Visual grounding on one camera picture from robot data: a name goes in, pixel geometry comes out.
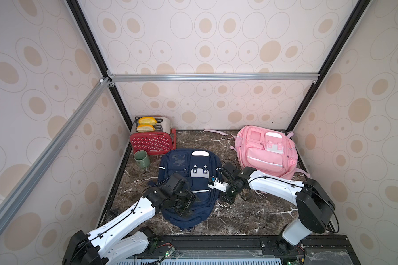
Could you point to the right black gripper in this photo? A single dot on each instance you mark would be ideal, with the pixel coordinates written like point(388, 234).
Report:
point(228, 191)

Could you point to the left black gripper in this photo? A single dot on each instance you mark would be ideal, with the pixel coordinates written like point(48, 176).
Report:
point(190, 199)

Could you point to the navy blue backpack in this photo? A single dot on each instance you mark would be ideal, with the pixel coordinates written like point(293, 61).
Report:
point(198, 167)

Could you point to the pink backpack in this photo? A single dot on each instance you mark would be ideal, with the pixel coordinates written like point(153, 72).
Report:
point(269, 151)

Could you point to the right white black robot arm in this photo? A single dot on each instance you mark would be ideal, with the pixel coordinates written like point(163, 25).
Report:
point(314, 206)

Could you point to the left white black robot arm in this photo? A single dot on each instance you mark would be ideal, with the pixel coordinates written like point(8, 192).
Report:
point(107, 244)

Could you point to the green mug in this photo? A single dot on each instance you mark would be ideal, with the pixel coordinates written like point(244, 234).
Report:
point(142, 159)

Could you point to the red dotted toaster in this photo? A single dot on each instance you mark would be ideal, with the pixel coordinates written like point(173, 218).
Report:
point(157, 142)

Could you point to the yellow toast slice front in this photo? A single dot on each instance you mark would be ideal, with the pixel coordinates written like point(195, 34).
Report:
point(145, 128)

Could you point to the yellow toast slice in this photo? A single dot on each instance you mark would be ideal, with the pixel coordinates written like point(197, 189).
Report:
point(145, 128)
point(146, 121)

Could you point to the yellow toast slice rear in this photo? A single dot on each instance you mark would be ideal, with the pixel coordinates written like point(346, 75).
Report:
point(146, 121)

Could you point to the left diagonal aluminium bar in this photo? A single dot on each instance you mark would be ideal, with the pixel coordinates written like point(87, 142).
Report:
point(18, 195)

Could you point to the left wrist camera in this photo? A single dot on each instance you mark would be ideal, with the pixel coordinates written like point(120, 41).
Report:
point(175, 184)

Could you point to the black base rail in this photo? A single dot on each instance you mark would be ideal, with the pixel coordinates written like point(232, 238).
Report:
point(246, 250)

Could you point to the horizontal aluminium frame bar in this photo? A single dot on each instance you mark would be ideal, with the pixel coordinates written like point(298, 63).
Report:
point(213, 77)

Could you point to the black left corner post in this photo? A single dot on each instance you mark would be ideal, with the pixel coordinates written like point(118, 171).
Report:
point(82, 23)

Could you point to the black corner post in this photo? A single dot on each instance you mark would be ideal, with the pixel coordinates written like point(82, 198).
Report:
point(346, 32)
point(82, 23)

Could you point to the black right corner post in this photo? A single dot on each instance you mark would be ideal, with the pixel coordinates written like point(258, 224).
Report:
point(346, 32)

